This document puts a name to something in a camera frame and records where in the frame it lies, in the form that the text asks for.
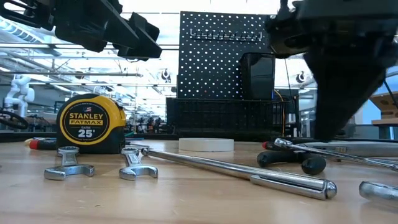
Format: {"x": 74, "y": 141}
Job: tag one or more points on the black plastic pegboard bin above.
{"x": 258, "y": 77}

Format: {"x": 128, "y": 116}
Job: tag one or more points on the light wooden bench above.
{"x": 385, "y": 105}

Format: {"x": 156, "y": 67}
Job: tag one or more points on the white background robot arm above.
{"x": 20, "y": 90}

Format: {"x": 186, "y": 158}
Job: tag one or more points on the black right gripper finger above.
{"x": 342, "y": 93}

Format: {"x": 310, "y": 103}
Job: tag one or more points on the silver combination wrench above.
{"x": 69, "y": 161}
{"x": 134, "y": 161}

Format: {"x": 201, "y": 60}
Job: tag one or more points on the white tape roll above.
{"x": 205, "y": 145}

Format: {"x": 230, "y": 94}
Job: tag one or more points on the metal hook rail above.
{"x": 224, "y": 38}

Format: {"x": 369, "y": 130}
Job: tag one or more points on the grey utility knife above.
{"x": 373, "y": 149}

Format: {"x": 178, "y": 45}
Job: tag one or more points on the yellow black Stanley tape measure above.
{"x": 90, "y": 124}

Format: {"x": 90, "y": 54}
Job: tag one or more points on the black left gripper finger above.
{"x": 143, "y": 43}
{"x": 43, "y": 15}

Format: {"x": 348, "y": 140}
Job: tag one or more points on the black metal pegboard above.
{"x": 211, "y": 71}

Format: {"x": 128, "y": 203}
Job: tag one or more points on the long slim chrome wrench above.
{"x": 329, "y": 153}

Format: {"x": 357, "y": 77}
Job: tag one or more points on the black screwdriver yellow cap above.
{"x": 27, "y": 142}

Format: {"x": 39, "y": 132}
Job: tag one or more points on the chrome telescoping rod tool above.
{"x": 236, "y": 169}

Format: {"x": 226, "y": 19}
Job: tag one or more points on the black screwdriver red cap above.
{"x": 270, "y": 145}
{"x": 43, "y": 144}

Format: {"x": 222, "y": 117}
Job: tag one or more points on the large chrome wrench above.
{"x": 379, "y": 193}

